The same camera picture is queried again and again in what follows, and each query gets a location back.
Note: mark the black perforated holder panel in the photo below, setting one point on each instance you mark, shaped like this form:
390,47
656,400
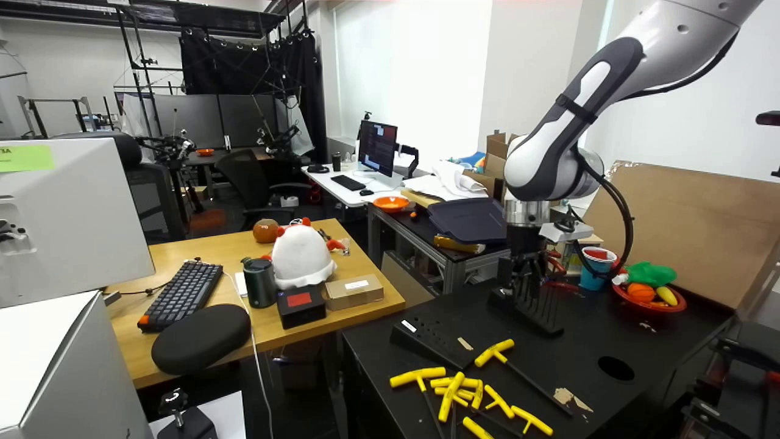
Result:
430,338

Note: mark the green toy vegetable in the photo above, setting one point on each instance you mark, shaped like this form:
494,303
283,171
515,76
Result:
650,272

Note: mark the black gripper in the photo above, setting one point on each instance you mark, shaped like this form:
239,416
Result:
527,244

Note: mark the black office chair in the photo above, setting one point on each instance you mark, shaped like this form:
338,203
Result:
253,175
150,197

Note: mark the black curtain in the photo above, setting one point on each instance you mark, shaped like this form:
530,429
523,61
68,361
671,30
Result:
244,65

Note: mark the black screwdriver stand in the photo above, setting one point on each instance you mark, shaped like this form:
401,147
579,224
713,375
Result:
533,319

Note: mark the large cardboard sheet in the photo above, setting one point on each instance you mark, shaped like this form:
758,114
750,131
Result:
699,229

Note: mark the tan wood chip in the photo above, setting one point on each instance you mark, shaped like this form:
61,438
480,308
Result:
565,396

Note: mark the tall white box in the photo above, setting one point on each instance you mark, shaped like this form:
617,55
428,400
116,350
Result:
81,220

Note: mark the small black keyboard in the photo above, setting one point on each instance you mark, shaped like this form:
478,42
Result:
350,185

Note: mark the grey metal table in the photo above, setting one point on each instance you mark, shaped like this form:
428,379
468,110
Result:
423,253

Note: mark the green sticky note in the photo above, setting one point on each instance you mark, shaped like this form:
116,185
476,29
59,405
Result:
25,160

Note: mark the tan flat box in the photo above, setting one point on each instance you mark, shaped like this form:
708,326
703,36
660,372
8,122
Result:
354,292

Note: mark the orange ball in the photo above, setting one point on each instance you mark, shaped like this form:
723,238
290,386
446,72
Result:
267,232

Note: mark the black box red label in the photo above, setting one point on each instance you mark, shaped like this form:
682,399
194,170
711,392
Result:
300,313

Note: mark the orange toy bowl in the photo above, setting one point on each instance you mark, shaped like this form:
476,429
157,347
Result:
650,310

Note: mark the white paper stack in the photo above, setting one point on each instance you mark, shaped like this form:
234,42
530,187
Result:
443,185

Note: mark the black keyboard orange trim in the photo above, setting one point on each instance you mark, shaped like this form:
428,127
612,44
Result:
184,293

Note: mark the yellow toy fruit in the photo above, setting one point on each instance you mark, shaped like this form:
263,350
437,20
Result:
669,297

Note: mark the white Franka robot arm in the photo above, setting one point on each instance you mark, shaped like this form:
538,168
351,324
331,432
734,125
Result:
650,50

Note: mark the black knob stand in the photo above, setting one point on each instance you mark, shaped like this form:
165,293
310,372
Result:
185,425

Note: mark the light wooden box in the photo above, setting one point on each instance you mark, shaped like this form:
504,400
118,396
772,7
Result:
591,239

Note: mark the black cylinder speaker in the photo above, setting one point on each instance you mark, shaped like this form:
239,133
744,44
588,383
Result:
259,285

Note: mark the black computer monitor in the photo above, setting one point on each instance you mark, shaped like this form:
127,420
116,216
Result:
379,147

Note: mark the black equipment frame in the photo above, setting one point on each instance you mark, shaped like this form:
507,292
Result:
739,381

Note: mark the grey partition panel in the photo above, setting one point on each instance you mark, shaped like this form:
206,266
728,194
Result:
195,119

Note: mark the wooden desk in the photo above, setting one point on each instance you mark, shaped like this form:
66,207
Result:
220,248

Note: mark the black round cushion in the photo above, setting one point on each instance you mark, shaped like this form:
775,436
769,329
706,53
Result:
198,338

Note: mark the orange toy fruit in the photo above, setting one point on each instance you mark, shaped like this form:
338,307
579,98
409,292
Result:
639,293

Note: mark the small tan scrap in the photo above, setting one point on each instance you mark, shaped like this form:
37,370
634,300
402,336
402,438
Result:
465,344

